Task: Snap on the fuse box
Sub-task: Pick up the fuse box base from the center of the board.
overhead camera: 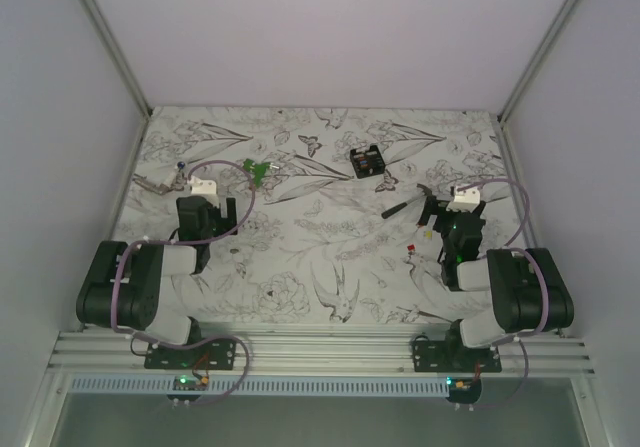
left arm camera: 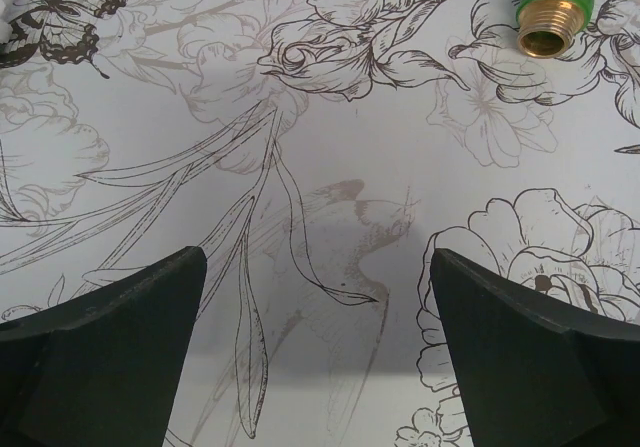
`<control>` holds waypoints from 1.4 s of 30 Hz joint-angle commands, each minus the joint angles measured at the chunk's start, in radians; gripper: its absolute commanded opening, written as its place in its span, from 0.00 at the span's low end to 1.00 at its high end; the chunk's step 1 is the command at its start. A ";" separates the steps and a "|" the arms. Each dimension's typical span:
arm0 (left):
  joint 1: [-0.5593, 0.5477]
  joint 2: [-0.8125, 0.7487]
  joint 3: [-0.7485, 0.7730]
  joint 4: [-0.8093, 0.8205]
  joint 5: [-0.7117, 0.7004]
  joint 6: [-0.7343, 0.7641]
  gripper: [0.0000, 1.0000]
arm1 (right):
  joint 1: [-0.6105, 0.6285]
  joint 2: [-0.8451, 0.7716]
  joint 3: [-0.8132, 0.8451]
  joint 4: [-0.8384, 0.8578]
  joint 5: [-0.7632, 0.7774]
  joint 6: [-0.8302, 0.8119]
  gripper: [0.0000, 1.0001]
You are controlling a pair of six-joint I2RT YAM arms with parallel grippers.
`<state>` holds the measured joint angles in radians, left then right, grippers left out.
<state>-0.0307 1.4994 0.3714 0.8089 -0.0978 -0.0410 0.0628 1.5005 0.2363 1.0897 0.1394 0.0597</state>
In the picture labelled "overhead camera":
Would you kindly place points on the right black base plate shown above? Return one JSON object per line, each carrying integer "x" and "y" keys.
{"x": 442, "y": 356}

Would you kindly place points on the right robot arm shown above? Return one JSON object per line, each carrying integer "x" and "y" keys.
{"x": 527, "y": 292}

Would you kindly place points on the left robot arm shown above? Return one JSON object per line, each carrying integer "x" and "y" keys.
{"x": 124, "y": 283}

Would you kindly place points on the metal bracket with blue knob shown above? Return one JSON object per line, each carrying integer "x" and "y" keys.
{"x": 163, "y": 180}

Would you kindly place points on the left small circuit board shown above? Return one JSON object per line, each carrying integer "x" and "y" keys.
{"x": 190, "y": 383}

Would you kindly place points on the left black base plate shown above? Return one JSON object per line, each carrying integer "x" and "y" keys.
{"x": 218, "y": 355}

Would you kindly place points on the green connector part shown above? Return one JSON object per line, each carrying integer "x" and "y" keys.
{"x": 258, "y": 171}

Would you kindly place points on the right small circuit board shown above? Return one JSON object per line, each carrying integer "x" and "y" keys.
{"x": 462, "y": 384}

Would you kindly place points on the hammer with black handle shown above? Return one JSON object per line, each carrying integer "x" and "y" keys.
{"x": 424, "y": 191}

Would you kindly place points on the aluminium rail beam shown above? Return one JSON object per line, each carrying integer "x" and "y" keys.
{"x": 308, "y": 353}

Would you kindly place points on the aluminium frame post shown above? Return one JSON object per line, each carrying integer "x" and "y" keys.
{"x": 536, "y": 62}
{"x": 115, "y": 53}

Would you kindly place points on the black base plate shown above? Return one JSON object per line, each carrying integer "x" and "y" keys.
{"x": 442, "y": 356}
{"x": 218, "y": 355}

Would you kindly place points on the small circuit board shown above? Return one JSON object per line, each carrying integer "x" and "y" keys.
{"x": 462, "y": 384}
{"x": 190, "y": 383}

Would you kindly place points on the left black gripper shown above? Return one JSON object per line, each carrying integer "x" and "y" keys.
{"x": 223, "y": 223}

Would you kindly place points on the floral patterned table mat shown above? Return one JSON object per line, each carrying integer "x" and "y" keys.
{"x": 313, "y": 247}

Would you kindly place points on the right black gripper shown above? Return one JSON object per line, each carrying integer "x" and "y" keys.
{"x": 431, "y": 208}

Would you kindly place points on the black fuse box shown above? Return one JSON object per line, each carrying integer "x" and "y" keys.
{"x": 367, "y": 161}

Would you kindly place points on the grey slotted cable duct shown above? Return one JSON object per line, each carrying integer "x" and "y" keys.
{"x": 255, "y": 385}

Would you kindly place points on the right aluminium frame post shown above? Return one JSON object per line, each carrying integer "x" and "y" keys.
{"x": 536, "y": 62}

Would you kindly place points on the left aluminium frame post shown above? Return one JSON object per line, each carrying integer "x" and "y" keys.
{"x": 115, "y": 53}

